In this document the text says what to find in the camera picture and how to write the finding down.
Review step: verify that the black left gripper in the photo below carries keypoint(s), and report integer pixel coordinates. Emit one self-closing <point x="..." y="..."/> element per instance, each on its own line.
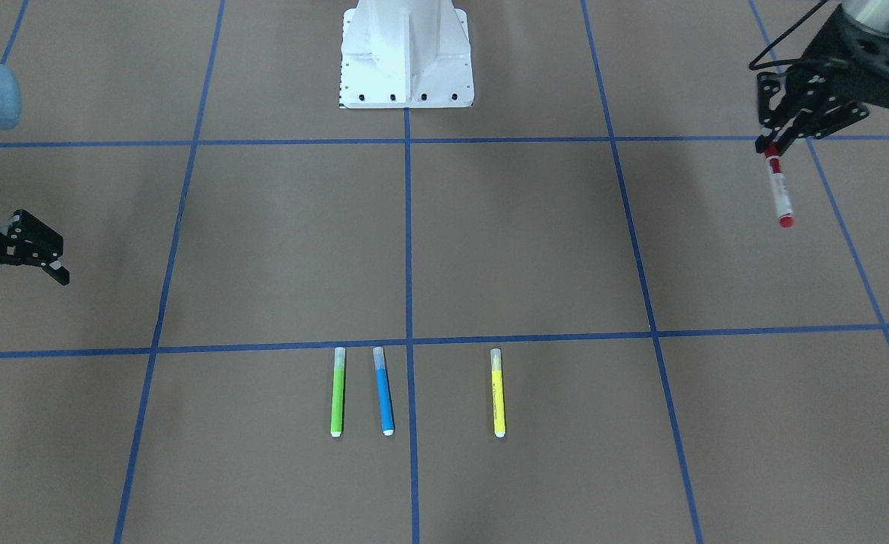
<point x="829" y="44"/>

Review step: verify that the red marker pen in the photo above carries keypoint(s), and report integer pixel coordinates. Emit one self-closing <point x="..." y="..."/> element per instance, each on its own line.
<point x="782" y="205"/>

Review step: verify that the blue marker pen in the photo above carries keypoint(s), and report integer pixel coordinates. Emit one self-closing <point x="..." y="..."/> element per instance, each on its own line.
<point x="383" y="389"/>

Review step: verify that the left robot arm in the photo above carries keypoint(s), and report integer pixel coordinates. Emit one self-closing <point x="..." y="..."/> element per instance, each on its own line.
<point x="831" y="85"/>

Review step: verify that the blue tape line crosswise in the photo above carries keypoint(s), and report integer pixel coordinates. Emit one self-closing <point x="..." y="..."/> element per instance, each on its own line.
<point x="454" y="340"/>

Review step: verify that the green marker pen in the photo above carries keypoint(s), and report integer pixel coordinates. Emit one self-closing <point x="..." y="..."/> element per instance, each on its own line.
<point x="338" y="393"/>

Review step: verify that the yellow marker pen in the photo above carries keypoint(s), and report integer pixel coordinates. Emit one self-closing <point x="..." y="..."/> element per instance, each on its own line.
<point x="498" y="400"/>

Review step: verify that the blue tape line lengthwise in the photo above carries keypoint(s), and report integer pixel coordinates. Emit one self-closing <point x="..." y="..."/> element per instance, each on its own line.
<point x="412" y="416"/>

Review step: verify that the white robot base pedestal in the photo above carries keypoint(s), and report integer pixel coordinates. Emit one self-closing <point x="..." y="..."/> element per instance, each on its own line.
<point x="406" y="54"/>

